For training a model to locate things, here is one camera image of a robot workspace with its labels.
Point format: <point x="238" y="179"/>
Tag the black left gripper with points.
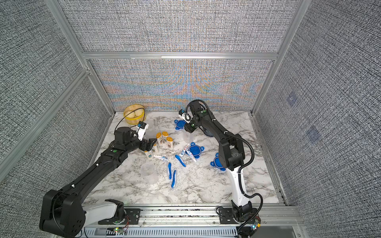
<point x="144" y="147"/>

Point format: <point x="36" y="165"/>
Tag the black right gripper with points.
<point x="189" y="128"/>

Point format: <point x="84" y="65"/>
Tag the orange cap bottle one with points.
<point x="149" y="154"/>

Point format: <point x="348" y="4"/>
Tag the clear plastic container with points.
<point x="187" y="137"/>
<point x="149" y="173"/>

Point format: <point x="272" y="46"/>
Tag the toothpaste tube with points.
<point x="163" y="158"/>
<point x="191" y="155"/>
<point x="184" y="151"/>

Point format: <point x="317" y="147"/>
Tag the blue lid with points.
<point x="196" y="150"/>
<point x="179" y="124"/>
<point x="216" y="163"/>

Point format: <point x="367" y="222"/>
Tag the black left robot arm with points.
<point x="62" y="212"/>

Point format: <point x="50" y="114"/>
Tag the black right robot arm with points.
<point x="235" y="154"/>

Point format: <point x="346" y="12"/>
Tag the blue lid back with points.
<point x="179" y="124"/>

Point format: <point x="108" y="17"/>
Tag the orange cap bottle two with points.
<point x="159" y="139"/>

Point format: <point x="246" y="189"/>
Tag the orange cap bottle three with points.
<point x="164" y="136"/>

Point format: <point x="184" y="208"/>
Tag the orange cap bottle four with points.
<point x="170" y="143"/>

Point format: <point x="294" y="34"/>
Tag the yellow bamboo steamer basket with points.
<point x="134" y="121"/>

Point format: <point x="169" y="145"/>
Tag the left cream dumpling bun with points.
<point x="130" y="114"/>

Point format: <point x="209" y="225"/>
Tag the cream dumpling bun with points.
<point x="139" y="112"/>
<point x="130" y="114"/>

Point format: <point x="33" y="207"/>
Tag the right cream dumpling bun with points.
<point x="139" y="112"/>

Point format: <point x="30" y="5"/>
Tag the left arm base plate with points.
<point x="125" y="215"/>

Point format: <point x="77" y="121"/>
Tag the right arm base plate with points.
<point x="226" y="216"/>

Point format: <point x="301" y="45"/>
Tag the aluminium front rail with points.
<point x="200" y="221"/>

